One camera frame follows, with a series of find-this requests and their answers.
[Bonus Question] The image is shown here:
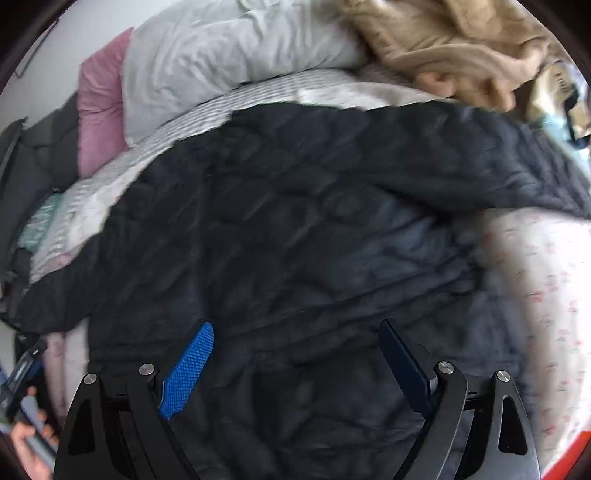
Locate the black quilted puffer jacket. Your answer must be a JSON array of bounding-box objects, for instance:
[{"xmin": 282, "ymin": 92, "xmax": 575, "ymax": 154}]
[{"xmin": 8, "ymin": 101, "xmax": 591, "ymax": 480}]

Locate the person's left hand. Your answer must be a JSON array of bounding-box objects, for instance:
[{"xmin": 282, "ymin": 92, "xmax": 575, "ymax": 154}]
[{"xmin": 9, "ymin": 386, "xmax": 59, "ymax": 480}]

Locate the teal patterned cloth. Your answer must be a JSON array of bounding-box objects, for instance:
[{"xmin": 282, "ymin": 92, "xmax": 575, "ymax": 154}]
[{"xmin": 17, "ymin": 193, "xmax": 62, "ymax": 254}]

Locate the cherry print white duvet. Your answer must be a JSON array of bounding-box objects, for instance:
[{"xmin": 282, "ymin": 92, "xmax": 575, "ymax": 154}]
[{"xmin": 27, "ymin": 68, "xmax": 591, "ymax": 476}]

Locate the dark grey bedside cushion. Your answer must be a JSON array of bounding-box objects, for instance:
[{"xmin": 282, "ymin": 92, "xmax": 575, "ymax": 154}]
[{"xmin": 0, "ymin": 91, "xmax": 82, "ymax": 259}]

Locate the pink pillow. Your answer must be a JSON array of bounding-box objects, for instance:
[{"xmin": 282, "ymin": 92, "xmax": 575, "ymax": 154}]
[{"xmin": 76, "ymin": 28, "xmax": 133, "ymax": 178}]

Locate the cream and blue tote bag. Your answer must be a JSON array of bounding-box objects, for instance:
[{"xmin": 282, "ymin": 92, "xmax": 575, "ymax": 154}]
[{"xmin": 526, "ymin": 59, "xmax": 590, "ymax": 151}]

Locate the grey white pillow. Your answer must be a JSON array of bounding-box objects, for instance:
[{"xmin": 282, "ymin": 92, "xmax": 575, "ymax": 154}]
[{"xmin": 122, "ymin": 1, "xmax": 366, "ymax": 146}]

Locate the tan fleece garment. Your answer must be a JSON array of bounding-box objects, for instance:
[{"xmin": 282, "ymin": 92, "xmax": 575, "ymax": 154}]
[{"xmin": 338, "ymin": 1, "xmax": 564, "ymax": 112}]

